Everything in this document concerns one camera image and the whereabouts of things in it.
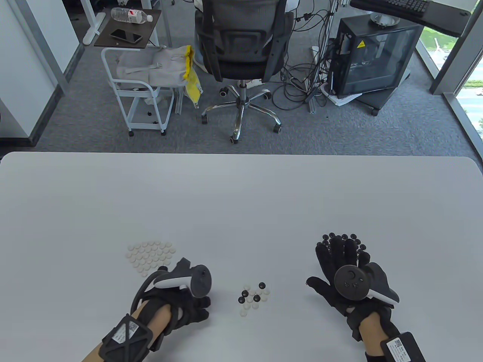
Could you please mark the pile of mixed go stones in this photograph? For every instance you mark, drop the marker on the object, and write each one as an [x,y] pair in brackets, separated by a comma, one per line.
[252,298]

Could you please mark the cluster of black go stones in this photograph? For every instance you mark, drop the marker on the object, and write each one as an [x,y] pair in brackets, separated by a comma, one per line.
[354,237]

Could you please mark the white rolling cart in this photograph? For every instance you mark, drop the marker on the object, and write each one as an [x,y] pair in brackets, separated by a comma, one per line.
[132,92]

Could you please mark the black wheeled platform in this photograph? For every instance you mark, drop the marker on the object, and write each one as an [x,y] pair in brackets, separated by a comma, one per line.
[381,100]

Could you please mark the round silver stand base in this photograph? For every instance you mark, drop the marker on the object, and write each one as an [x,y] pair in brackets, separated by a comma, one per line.
[385,20]

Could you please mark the person's right hand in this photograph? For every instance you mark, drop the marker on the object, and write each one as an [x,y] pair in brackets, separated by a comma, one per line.
[332,260]

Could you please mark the white power strip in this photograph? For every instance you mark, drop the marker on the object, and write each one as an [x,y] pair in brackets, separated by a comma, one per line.
[315,52]

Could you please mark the black keyboard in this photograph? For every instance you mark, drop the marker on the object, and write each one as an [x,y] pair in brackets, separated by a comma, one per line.
[403,6]

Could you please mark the white desk leg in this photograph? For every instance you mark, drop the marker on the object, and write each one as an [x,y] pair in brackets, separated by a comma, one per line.
[92,34]

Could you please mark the aluminium frame post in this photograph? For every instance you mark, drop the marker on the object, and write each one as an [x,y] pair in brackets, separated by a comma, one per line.
[312,105]

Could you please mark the black and white left controller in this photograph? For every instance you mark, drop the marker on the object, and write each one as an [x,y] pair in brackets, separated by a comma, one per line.
[202,281]

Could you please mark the clear plastic water bottle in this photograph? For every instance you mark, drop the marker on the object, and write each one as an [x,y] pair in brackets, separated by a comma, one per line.
[126,15]

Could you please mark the grey window pillar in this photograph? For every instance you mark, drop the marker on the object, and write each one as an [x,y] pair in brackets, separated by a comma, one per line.
[453,68]

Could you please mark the grey fabric bag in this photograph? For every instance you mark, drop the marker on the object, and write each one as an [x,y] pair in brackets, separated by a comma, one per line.
[166,68]

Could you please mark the black and white right controller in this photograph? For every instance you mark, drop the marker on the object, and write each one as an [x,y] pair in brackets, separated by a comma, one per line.
[351,283]

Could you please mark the yellow plastic bag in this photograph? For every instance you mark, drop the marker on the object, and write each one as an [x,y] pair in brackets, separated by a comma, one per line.
[193,88]

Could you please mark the person's right forearm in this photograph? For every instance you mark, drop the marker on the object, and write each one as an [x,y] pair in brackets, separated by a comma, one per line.
[371,335]

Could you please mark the black patterned wrist camera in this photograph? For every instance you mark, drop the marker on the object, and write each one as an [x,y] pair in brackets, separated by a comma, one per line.
[126,339]

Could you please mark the black computer case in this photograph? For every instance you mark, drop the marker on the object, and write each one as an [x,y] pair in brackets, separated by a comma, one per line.
[377,60]

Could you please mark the black labelled wrist camera box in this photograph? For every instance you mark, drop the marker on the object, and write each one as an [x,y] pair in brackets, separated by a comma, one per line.
[403,348]

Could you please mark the person's left forearm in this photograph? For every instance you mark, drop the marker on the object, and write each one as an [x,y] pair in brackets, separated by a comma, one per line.
[156,320]

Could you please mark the cluster of white go stones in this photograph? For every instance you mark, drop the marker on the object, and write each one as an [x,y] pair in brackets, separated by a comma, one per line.
[151,252]

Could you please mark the white papers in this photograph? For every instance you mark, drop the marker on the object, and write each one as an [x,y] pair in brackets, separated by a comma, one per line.
[339,100]

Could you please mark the black and white controller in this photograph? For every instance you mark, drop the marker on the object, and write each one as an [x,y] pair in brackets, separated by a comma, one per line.
[351,283]
[202,281]

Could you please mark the brown side table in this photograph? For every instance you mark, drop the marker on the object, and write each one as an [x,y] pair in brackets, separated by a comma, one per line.
[151,34]

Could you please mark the person's left hand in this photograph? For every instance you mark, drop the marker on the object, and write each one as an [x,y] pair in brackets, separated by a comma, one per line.
[188,309]

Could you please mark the black smartphone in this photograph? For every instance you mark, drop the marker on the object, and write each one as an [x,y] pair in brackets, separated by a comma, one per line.
[125,36]

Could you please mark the black mesh office chair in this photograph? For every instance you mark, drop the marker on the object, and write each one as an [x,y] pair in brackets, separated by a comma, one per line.
[241,41]

